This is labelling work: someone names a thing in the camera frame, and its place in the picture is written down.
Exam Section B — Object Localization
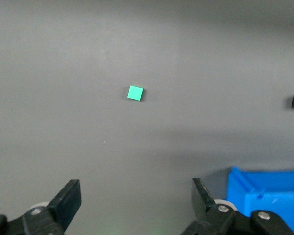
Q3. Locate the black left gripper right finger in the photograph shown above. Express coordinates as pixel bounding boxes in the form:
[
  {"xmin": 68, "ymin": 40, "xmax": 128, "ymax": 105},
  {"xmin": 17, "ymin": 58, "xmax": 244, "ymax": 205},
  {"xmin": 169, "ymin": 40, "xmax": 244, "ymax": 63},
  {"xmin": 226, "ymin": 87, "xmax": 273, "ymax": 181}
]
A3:
[{"xmin": 181, "ymin": 178, "xmax": 294, "ymax": 235}]

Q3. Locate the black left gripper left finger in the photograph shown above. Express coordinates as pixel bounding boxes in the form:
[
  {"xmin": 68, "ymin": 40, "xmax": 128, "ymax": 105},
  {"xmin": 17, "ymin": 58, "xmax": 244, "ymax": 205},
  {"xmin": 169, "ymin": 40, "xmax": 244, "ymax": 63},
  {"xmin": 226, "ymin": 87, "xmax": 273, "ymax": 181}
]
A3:
[{"xmin": 0, "ymin": 179, "xmax": 82, "ymax": 235}]

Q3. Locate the small green cube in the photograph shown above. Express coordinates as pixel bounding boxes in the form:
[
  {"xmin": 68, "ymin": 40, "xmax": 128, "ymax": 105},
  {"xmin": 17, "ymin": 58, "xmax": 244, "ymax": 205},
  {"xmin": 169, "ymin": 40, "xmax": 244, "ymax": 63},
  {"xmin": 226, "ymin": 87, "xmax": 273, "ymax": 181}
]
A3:
[{"xmin": 126, "ymin": 85, "xmax": 145, "ymax": 102}]

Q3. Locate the blue plastic storage bin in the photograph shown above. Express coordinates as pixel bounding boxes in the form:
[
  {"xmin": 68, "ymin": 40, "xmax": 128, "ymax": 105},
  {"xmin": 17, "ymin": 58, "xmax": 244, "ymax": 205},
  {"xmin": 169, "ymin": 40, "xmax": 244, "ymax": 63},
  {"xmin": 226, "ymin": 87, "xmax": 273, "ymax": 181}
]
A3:
[{"xmin": 226, "ymin": 166, "xmax": 294, "ymax": 235}]

